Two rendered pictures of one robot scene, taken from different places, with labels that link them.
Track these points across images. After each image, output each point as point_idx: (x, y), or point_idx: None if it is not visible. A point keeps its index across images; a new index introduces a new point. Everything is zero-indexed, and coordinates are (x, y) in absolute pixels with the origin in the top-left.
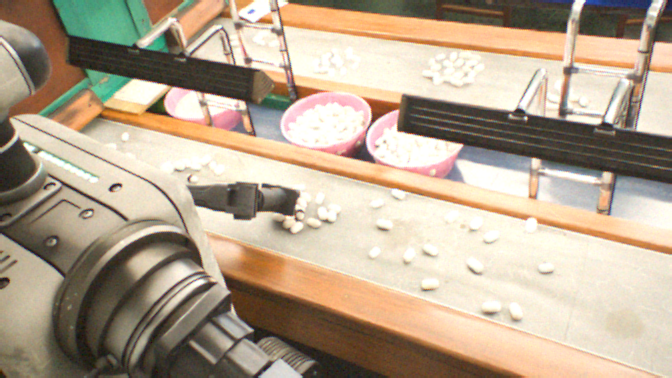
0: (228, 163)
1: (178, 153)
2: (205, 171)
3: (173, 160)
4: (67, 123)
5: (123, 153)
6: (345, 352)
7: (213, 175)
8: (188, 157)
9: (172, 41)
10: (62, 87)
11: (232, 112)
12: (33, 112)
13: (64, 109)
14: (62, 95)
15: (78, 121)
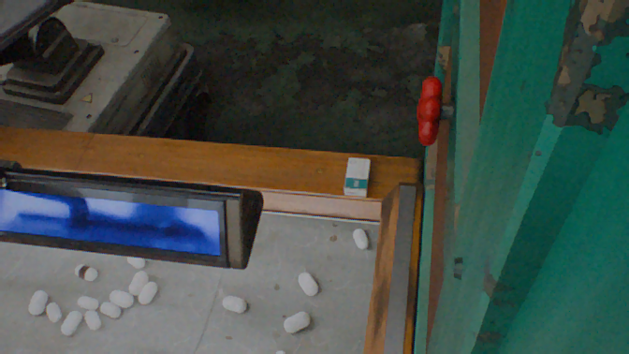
0: (29, 332)
1: (142, 342)
2: (71, 303)
3: (146, 320)
4: (377, 295)
5: (264, 321)
6: None
7: (53, 297)
8: (117, 334)
9: None
10: (427, 344)
11: None
12: (431, 250)
13: (389, 303)
14: (424, 338)
15: (370, 322)
